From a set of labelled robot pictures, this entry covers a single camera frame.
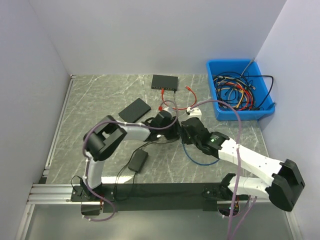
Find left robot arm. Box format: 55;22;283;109
82;110;179;201

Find blue ethernet cable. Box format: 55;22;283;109
181;143;221;166

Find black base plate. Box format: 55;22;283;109
70;182;247;216

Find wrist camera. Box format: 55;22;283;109
186;107;202;120
158;106;174;115

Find tangled cables in bin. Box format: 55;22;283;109
212;58;277;111

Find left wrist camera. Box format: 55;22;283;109
158;106;174;115

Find black power adapter with cord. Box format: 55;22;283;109
113;89;181;202

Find black network switch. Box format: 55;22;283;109
151;74;179;92
118;98;151;123

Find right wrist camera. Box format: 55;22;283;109
186;107;202;120

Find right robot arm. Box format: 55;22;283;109
181;117;305;212

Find red ethernet cable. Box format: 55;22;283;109
159;85;197;111

